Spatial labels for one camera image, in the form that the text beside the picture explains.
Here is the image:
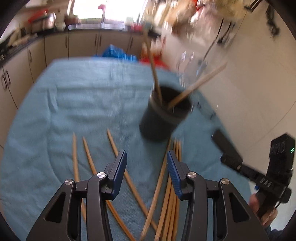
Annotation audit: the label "wooden chopstick two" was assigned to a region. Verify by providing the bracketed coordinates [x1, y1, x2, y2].
[72, 133, 86, 222]

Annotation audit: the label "wooden chopstick three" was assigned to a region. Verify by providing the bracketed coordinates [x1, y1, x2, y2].
[86, 150, 135, 240]

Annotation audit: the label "wooden chopstick eight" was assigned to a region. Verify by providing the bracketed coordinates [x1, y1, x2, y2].
[166, 139, 180, 240]

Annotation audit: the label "wooden chopstick five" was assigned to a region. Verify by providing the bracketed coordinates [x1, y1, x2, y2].
[139, 137, 171, 241]

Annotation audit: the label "wooden chopstick nine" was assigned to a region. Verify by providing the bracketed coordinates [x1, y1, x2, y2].
[171, 141, 182, 241]

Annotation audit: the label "wooden chopstick one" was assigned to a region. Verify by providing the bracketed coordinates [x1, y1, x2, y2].
[143, 30, 163, 103]

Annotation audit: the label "wooden chopstick ten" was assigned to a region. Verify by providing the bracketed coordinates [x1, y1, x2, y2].
[168, 62, 228, 110]

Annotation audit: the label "wooden chopstick six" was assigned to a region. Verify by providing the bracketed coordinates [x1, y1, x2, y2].
[154, 189, 169, 241]

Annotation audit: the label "wooden chopstick four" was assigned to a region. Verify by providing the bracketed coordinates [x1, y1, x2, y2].
[107, 128, 149, 217]

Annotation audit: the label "wooden chopstick seven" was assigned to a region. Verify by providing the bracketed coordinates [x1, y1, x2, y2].
[161, 176, 172, 240]

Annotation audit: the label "lower kitchen cabinets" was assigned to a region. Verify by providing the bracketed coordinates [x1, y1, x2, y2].
[1, 25, 143, 148]

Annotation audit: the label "kitchen window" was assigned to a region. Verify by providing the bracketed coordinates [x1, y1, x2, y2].
[73, 0, 148, 22]

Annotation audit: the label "person right hand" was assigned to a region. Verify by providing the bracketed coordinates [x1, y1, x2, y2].
[249, 194, 278, 227]

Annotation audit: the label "blue towel table cloth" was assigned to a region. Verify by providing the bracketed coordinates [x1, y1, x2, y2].
[1, 57, 251, 240]

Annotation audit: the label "dark grey utensil holder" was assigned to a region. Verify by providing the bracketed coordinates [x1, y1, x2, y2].
[139, 86, 193, 142]

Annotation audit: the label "clear glass beer mug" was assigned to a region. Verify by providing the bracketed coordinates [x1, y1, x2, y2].
[176, 51, 208, 87]

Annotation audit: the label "red plastic basin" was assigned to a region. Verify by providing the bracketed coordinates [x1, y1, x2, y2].
[139, 57, 170, 70]

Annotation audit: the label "blue plastic bag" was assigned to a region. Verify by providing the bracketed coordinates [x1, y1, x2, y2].
[94, 45, 138, 62]

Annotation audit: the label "silver rice cooker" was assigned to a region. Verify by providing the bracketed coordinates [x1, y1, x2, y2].
[31, 12, 56, 33]

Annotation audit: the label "brown cooking pot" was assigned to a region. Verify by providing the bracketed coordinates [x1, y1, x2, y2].
[64, 15, 80, 26]

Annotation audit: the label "black power cable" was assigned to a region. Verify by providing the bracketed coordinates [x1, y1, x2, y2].
[201, 17, 232, 63]

